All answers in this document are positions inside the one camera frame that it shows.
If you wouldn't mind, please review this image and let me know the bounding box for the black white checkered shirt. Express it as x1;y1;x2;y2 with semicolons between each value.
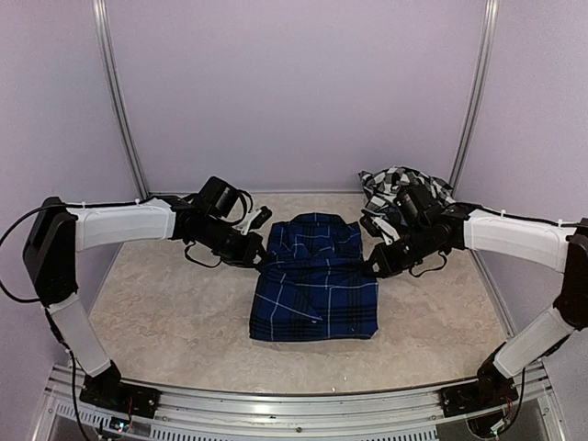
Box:
358;166;455;212

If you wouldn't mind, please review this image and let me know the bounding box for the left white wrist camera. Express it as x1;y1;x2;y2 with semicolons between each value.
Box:
233;206;273;235

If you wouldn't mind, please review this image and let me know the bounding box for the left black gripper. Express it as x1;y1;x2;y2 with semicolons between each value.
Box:
197;215;273;268

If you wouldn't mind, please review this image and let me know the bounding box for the front aluminium rail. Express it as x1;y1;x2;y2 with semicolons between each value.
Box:
31;364;566;440

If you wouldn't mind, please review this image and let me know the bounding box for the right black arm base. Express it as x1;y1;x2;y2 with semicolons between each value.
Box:
439;358;519;417

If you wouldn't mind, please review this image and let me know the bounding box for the blue plaid long sleeve shirt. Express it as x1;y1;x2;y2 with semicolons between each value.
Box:
249;213;379;343

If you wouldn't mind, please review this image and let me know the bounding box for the aluminium frame post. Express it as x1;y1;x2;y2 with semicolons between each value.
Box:
449;0;500;190
91;0;151;198

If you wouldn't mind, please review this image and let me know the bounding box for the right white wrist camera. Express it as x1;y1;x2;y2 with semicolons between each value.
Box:
359;209;401;245

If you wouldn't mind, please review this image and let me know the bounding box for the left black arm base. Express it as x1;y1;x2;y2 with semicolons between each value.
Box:
80;361;161;419

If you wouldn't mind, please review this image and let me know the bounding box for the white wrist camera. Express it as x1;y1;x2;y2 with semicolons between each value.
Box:
359;209;401;245
233;206;273;235

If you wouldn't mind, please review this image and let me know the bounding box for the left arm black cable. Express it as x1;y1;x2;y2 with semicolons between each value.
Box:
0;206;51;304

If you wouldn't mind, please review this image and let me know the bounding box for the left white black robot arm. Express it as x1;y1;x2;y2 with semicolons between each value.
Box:
22;176;272;409

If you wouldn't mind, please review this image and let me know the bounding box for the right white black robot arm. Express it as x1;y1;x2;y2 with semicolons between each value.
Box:
367;185;587;408

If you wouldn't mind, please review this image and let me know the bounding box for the right aluminium frame post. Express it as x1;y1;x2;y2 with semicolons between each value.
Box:
449;0;500;190

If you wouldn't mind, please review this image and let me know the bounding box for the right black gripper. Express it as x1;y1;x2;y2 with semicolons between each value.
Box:
363;222;442;277

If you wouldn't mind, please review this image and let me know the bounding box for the left aluminium frame post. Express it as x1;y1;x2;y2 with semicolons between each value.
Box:
91;0;151;198

